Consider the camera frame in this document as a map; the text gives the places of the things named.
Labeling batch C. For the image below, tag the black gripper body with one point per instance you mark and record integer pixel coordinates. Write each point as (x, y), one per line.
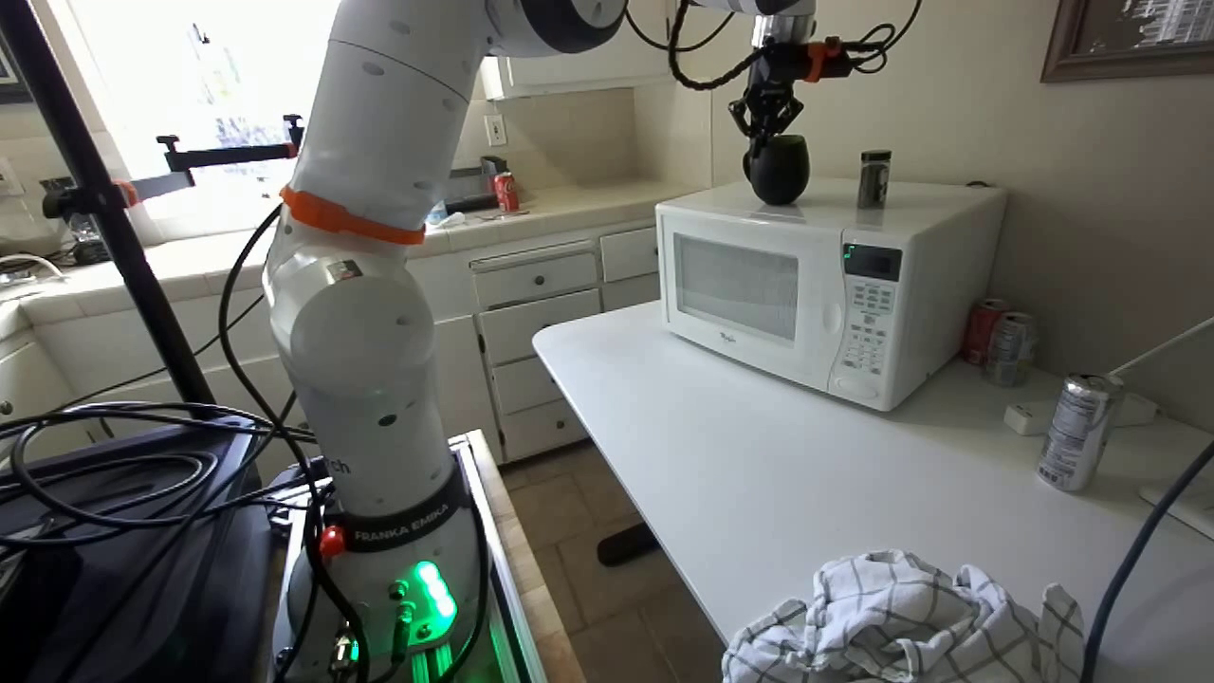
(766, 100)

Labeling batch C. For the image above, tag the robot base mounting cart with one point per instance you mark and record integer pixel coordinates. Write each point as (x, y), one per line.
(501, 627)

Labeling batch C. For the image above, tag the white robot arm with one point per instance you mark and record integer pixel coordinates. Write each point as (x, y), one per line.
(397, 540)

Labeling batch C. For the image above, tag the white microwave oven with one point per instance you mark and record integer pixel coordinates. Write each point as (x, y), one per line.
(846, 301)

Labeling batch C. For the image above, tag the red cup on counter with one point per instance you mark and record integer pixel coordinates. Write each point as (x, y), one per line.
(507, 192)

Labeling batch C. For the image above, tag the white kitchen cabinet drawers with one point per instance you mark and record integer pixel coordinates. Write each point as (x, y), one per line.
(501, 301)

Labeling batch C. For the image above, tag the red and silver cans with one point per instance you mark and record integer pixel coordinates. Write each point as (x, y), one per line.
(1000, 343)

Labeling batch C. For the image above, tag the silver soda can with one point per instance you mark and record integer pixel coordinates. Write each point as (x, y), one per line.
(1080, 434)

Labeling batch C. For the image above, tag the checkered white dish cloth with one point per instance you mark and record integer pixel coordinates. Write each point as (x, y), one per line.
(884, 616)

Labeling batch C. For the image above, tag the white upper wall cabinet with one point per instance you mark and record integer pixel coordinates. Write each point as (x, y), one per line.
(625, 63)

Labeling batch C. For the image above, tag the framed wall picture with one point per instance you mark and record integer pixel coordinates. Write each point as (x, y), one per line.
(1129, 39)

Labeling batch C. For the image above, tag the black camera tripod stand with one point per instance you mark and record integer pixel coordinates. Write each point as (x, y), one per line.
(100, 195)

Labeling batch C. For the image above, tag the black case with cables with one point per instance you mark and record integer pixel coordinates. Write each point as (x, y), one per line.
(137, 560)

